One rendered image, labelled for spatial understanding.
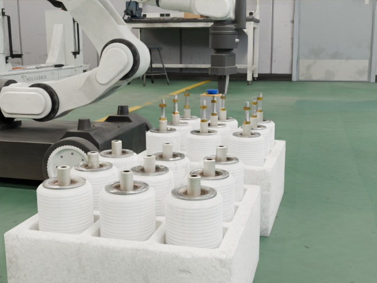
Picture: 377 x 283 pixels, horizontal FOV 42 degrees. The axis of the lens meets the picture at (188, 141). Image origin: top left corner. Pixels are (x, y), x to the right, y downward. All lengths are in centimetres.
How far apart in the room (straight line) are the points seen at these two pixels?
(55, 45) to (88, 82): 328
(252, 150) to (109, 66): 64
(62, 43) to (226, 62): 363
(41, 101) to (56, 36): 325
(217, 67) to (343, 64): 499
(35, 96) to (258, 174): 91
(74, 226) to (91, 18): 102
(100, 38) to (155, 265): 110
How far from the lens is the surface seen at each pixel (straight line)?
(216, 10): 150
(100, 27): 175
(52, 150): 160
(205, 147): 130
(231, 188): 90
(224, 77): 153
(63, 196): 85
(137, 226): 82
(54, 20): 512
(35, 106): 183
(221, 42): 150
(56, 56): 493
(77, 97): 180
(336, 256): 123
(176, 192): 81
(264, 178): 125
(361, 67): 644
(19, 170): 176
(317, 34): 641
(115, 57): 168
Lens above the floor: 50
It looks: 12 degrees down
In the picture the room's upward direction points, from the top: straight up
